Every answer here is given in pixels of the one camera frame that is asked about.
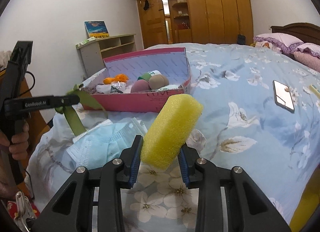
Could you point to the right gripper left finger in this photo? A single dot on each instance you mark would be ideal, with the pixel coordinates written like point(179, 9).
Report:
point(131, 163)

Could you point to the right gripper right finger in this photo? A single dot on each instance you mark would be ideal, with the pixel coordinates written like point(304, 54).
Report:
point(187, 161)

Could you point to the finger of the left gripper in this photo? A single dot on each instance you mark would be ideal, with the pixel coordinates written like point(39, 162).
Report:
point(64, 101)

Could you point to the light blue mask pack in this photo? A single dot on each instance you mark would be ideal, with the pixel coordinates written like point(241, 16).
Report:
point(105, 142)

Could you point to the yellow sponge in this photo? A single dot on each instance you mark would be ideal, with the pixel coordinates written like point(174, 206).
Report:
point(170, 130)

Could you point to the orange cloth bundle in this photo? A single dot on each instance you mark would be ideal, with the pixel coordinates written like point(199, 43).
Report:
point(118, 78)

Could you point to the pink round plush ball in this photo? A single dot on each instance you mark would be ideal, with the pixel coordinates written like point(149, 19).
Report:
point(140, 86)

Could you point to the pink cardboard box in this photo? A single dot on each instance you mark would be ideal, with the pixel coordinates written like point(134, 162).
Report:
point(171, 62)

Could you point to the tan round plush ball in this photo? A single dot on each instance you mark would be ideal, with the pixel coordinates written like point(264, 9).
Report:
point(158, 81)

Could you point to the person left hand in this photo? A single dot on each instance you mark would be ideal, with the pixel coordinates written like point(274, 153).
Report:
point(17, 145)

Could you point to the beige shelf desk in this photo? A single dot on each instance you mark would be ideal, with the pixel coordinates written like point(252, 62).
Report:
point(93, 53)

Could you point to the green white box on desk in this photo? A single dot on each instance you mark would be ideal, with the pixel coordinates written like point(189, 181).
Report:
point(91, 39)

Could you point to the blue landscape picture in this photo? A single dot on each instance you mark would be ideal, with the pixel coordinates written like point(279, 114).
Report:
point(96, 29)

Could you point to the smartphone on bed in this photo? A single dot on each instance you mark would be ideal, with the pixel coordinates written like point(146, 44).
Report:
point(282, 96)

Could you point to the black bag on floor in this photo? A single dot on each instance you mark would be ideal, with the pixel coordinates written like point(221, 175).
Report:
point(241, 40)

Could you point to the wooden door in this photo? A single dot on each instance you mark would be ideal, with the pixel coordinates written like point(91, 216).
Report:
point(152, 22)

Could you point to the yellow white comb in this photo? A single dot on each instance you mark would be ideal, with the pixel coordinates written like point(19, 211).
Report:
point(315, 90)

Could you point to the wooden wardrobe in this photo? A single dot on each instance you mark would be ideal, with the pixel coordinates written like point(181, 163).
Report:
point(208, 21)

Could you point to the far purple pillow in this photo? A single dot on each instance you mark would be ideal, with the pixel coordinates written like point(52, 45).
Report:
point(278, 42)

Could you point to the near pink pillow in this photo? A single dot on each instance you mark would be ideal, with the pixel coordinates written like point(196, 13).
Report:
point(309, 55)

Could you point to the dark wooden headboard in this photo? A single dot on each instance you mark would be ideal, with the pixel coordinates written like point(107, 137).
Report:
point(307, 32)

